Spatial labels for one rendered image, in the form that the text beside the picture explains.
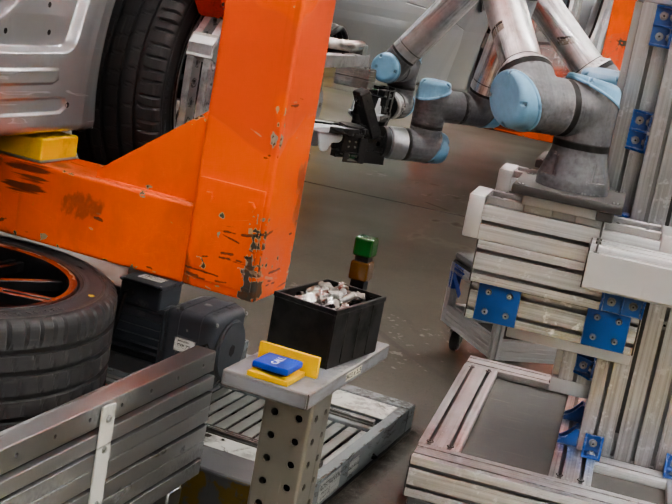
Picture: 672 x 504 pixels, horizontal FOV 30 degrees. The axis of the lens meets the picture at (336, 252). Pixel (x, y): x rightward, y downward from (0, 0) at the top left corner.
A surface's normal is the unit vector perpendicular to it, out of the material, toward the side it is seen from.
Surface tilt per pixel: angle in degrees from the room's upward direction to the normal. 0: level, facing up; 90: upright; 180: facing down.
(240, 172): 90
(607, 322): 90
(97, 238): 90
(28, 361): 90
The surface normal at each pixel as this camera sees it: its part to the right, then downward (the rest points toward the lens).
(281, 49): -0.36, 0.14
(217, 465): 0.18, -0.96
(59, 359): 0.81, 0.26
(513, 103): -0.87, 0.05
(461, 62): 0.62, 0.41
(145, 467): 0.91, 0.24
